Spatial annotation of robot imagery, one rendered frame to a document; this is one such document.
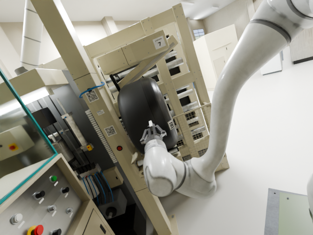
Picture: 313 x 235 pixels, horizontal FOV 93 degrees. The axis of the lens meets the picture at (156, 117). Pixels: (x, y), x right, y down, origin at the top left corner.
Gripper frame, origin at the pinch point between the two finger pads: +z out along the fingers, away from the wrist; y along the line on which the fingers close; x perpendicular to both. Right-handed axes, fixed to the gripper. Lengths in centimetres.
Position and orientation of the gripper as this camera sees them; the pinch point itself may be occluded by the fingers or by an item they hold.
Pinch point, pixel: (151, 125)
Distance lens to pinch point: 80.6
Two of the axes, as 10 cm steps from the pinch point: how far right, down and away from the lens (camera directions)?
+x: 3.5, 8.4, 4.1
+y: -9.3, 3.6, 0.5
